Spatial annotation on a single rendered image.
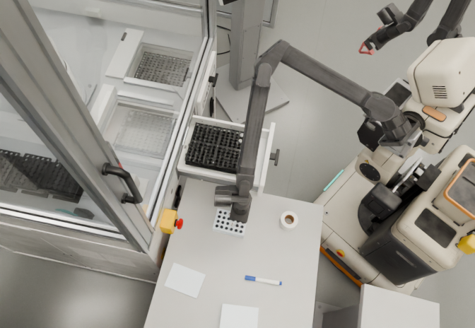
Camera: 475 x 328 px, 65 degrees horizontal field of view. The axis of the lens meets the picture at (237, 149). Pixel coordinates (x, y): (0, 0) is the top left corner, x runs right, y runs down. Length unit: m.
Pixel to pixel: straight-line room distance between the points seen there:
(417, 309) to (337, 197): 0.78
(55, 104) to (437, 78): 1.05
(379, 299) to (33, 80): 1.36
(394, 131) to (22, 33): 1.06
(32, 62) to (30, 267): 2.03
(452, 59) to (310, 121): 1.53
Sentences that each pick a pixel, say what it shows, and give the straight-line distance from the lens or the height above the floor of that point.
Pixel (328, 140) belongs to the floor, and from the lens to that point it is 2.64.
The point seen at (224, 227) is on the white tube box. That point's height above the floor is 0.80.
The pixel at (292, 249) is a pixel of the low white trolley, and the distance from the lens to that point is 1.51.
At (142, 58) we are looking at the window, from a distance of 0.91.
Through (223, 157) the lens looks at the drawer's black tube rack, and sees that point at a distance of 1.46.
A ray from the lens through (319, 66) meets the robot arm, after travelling 1.17.
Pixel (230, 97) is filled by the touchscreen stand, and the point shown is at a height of 0.04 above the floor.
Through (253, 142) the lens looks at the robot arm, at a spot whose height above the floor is 1.16.
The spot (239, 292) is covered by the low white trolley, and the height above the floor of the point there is 0.76.
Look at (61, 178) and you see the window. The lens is 0.84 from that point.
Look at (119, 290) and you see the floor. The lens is 2.29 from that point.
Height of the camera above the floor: 2.20
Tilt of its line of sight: 62 degrees down
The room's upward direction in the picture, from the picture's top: 6 degrees clockwise
